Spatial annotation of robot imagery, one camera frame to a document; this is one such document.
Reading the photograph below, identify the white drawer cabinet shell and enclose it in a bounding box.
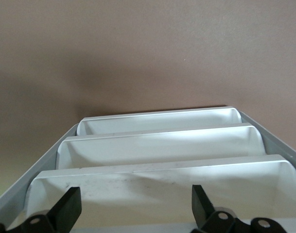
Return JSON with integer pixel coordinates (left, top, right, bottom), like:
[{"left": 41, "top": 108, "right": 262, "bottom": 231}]
[{"left": 0, "top": 105, "right": 296, "bottom": 233}]

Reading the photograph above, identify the white scuffed cabinet drawer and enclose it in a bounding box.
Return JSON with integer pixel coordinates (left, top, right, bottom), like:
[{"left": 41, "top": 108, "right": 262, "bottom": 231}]
[{"left": 26, "top": 154, "right": 296, "bottom": 230}]

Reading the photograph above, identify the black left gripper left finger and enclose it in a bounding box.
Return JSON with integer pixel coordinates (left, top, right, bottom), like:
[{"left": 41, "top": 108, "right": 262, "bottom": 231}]
[{"left": 0, "top": 186, "right": 83, "bottom": 233}]

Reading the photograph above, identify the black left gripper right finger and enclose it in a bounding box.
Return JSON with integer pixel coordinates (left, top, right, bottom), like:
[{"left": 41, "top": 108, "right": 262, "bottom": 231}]
[{"left": 190, "top": 184, "right": 289, "bottom": 233}]

